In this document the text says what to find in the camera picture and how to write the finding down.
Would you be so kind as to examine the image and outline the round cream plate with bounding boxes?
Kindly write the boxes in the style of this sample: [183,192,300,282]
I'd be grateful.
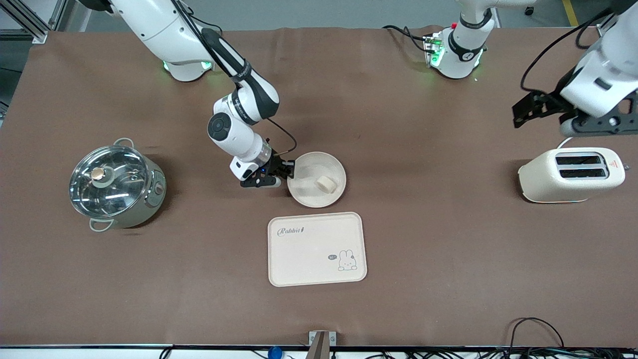
[287,152,346,208]

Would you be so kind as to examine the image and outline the cream two-slot toaster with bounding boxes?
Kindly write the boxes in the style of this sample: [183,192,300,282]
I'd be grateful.
[518,147,626,203]

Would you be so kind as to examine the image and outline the cream rabbit print tray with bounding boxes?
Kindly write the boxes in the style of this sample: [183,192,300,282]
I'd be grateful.
[268,212,368,288]

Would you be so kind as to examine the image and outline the stainless steel electric pot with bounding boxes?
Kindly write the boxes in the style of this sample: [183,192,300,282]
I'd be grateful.
[69,138,167,233]

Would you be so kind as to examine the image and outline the brown table cloth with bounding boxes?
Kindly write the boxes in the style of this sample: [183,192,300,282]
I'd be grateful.
[0,26,638,347]

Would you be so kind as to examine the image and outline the glass pot lid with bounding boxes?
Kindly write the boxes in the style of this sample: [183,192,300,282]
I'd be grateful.
[69,146,152,216]

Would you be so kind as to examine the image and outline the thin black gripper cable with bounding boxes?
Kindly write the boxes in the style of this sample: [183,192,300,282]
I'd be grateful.
[266,117,299,156]

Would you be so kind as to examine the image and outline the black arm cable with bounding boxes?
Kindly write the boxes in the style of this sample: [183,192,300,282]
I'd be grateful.
[520,7,611,92]

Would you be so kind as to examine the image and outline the black base cable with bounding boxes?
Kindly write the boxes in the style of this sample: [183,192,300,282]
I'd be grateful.
[382,24,430,53]

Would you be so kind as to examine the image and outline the metal table edge bracket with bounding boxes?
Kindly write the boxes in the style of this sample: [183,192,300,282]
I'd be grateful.
[309,331,337,359]

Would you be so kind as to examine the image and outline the black looped floor cable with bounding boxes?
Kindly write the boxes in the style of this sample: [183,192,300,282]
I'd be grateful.
[507,317,567,352]

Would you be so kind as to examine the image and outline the aluminium frame profile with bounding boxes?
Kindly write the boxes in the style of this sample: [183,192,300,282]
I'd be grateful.
[0,0,70,44]

